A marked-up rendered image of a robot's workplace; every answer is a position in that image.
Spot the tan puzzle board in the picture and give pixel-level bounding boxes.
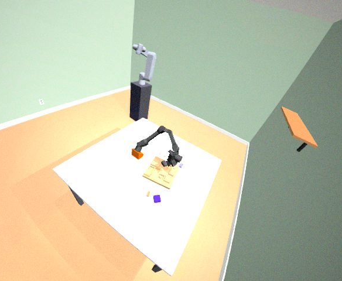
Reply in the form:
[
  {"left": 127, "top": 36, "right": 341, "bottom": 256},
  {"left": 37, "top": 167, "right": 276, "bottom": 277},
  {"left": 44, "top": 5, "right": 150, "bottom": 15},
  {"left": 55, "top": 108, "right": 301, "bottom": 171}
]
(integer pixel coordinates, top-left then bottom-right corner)
[{"left": 142, "top": 156, "right": 180, "bottom": 190}]

